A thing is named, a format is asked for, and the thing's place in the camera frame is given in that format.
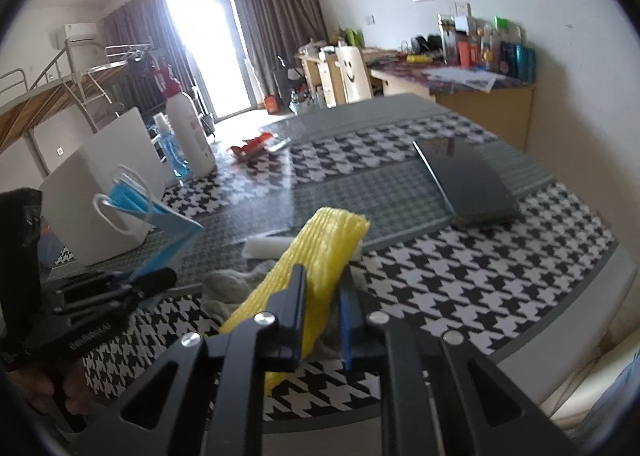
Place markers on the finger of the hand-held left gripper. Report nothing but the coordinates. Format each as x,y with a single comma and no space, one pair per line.
110,307
150,280

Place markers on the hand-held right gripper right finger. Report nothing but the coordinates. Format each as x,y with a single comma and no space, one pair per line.
347,331

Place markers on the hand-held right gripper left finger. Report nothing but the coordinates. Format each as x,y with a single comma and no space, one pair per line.
300,326

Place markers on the blue face mask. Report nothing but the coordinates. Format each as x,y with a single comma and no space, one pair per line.
170,231

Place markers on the yellow foam net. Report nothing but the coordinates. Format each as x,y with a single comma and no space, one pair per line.
325,246

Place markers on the white foam piece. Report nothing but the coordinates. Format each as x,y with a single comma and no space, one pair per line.
265,246

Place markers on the white foam box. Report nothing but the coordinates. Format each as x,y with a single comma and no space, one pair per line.
75,186

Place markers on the person's left hand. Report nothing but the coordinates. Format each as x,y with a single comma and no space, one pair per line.
75,393

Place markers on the clear bottle blue liquid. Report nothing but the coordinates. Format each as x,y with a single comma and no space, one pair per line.
172,156

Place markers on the white pump bottle red top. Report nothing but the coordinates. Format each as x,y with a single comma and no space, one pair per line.
192,136

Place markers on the red snack packet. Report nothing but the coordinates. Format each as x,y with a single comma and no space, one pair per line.
252,146

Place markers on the black smartphone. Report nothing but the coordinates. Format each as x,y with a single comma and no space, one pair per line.
465,181

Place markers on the large metal bunk bed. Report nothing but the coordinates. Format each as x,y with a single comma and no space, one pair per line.
35,106

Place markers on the hanging dark clothes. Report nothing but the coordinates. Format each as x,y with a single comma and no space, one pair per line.
145,68

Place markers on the small orange floor object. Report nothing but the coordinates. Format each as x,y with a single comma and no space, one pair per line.
272,105

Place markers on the small metal bunk bed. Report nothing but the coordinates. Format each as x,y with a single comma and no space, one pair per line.
120,61

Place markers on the bucket with bottles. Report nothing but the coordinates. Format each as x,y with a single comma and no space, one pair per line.
302,103

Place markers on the glass balcony door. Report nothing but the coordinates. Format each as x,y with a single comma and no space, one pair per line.
210,46

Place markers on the brown curtain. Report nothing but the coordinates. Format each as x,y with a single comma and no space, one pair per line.
140,36
275,11

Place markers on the wooden desk with drawers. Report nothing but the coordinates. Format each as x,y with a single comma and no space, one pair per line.
312,76

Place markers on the wooden chair smiley face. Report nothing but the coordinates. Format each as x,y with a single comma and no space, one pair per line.
352,76

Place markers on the white air conditioner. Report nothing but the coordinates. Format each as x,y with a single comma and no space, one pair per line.
77,35

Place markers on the wooden desk patterned top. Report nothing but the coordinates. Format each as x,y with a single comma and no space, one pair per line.
490,111

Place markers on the printed papers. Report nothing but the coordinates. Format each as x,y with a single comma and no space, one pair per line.
460,78

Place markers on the small yellow object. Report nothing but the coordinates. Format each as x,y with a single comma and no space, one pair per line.
419,58

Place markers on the green box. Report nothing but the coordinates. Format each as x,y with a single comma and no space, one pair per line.
354,37

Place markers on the row of bottles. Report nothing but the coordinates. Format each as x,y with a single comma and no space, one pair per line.
500,56

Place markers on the white double wall switch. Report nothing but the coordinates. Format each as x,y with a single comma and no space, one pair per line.
462,8

